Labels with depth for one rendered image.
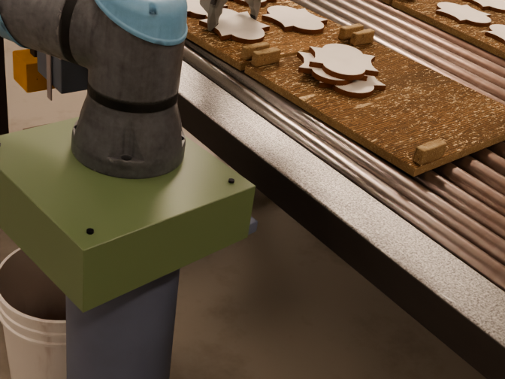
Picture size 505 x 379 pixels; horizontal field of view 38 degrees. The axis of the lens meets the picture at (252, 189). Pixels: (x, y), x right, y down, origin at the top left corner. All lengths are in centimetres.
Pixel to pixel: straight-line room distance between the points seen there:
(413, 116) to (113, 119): 57
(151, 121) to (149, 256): 17
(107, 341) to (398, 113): 62
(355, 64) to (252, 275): 112
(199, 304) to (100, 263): 137
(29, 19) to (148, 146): 21
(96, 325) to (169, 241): 24
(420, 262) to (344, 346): 122
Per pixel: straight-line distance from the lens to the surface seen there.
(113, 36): 87
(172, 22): 87
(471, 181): 117
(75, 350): 116
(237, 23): 151
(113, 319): 107
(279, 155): 112
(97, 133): 93
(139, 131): 91
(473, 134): 128
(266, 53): 136
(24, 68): 189
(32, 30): 94
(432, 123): 128
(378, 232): 99
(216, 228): 94
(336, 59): 136
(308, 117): 124
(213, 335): 210
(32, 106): 321
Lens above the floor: 146
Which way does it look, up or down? 32 degrees down
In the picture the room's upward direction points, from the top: 9 degrees clockwise
